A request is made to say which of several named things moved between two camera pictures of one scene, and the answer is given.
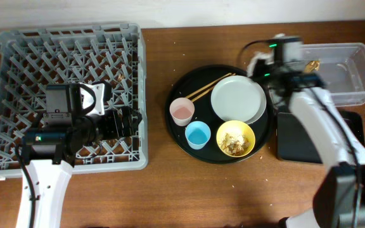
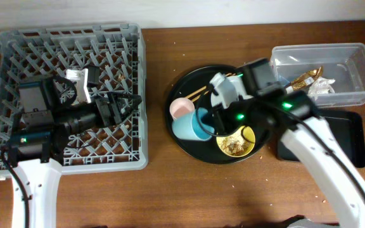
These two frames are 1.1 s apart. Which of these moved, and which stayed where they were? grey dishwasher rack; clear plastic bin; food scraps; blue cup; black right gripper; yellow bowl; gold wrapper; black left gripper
Moved: gold wrapper; black right gripper; black left gripper; blue cup
Stayed: grey dishwasher rack; clear plastic bin; food scraps; yellow bowl
